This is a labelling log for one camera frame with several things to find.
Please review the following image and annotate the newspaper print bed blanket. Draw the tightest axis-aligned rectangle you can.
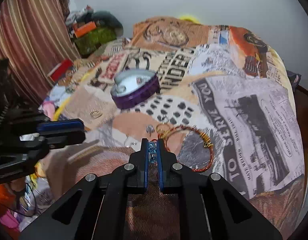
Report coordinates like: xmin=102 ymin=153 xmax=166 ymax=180
xmin=39 ymin=17 xmax=305 ymax=239

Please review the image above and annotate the silver flower earring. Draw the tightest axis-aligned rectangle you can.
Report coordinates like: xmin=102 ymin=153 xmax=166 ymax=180
xmin=145 ymin=125 xmax=155 ymax=134

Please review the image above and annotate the gold square earring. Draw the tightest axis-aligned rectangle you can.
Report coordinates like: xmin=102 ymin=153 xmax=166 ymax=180
xmin=90 ymin=110 xmax=102 ymax=119

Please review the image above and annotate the red and white box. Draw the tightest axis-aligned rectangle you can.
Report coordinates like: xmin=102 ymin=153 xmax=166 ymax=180
xmin=47 ymin=59 xmax=73 ymax=83

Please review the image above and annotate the orange box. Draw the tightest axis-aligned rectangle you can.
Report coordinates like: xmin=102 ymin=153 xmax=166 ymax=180
xmin=73 ymin=21 xmax=97 ymax=38

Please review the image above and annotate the green patterned cloth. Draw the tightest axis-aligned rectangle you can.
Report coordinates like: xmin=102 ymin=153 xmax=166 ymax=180
xmin=74 ymin=27 xmax=116 ymax=56

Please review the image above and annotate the striped red curtain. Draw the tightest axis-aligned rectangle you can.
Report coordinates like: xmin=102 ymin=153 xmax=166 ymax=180
xmin=0 ymin=0 xmax=80 ymax=105

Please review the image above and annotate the brown wooden door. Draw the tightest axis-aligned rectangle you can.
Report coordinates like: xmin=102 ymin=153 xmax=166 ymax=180
xmin=294 ymin=85 xmax=308 ymax=203

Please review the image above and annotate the yellow object behind bed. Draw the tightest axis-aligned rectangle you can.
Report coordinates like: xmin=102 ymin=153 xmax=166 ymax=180
xmin=179 ymin=15 xmax=201 ymax=24

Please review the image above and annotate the pink object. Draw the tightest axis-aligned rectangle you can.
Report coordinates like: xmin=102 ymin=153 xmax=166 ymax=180
xmin=0 ymin=209 xmax=19 ymax=231

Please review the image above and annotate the blue crystal jewelry piece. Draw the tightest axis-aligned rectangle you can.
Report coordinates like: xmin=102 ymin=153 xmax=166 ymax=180
xmin=148 ymin=141 xmax=157 ymax=164

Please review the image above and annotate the person's left hand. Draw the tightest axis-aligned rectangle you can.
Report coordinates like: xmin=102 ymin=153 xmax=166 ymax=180
xmin=10 ymin=177 xmax=26 ymax=199

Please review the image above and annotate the purple heart-shaped tin box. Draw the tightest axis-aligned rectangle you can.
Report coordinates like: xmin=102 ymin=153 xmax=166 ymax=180
xmin=110 ymin=68 xmax=160 ymax=110

